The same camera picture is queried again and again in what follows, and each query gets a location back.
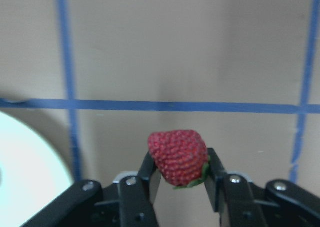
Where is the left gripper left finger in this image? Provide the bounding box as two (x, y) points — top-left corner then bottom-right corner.
(23, 153), (161, 227)

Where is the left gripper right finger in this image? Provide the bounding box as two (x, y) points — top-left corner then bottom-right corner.
(204, 148), (320, 227)

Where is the light green plate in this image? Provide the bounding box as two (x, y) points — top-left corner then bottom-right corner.
(0, 112), (74, 227)

